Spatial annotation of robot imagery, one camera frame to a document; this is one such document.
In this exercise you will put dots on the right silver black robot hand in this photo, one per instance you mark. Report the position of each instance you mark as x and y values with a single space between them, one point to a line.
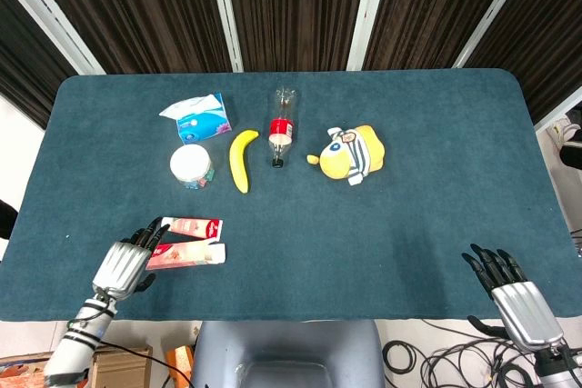
525 311

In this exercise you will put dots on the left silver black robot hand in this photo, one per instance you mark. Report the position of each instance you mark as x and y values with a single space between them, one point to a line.
120 267

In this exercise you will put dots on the pink toothpaste carton box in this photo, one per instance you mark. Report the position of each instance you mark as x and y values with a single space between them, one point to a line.
188 257

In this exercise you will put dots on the pink white toothpaste tube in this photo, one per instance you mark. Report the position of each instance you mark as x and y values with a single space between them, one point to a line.
195 228

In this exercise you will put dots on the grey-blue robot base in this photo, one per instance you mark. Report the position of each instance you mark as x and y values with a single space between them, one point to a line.
288 354

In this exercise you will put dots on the orange object on floor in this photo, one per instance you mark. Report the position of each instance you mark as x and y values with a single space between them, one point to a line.
182 361

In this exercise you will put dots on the clear jar white lid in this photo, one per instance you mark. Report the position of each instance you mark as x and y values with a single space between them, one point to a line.
191 165

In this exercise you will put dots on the yellow banana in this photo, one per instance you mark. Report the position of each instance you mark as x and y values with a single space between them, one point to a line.
240 158

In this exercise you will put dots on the blue tissue pack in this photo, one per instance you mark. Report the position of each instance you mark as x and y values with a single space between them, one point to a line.
200 120

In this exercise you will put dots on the blue table cloth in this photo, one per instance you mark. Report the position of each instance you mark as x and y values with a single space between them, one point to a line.
364 233

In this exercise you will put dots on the white sneaker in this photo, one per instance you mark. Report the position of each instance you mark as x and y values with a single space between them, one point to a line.
564 129

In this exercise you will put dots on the clear bottle red label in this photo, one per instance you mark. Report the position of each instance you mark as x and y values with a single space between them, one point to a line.
282 126

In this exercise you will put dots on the dark brown partition panel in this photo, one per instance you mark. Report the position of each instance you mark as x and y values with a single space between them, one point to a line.
27 65
436 11
136 11
541 33
295 11

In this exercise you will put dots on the yellow striped plush toy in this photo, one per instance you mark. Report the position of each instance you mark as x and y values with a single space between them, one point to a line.
350 154

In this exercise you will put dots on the white partition post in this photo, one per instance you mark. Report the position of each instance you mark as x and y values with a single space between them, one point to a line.
495 11
225 11
368 11
50 15

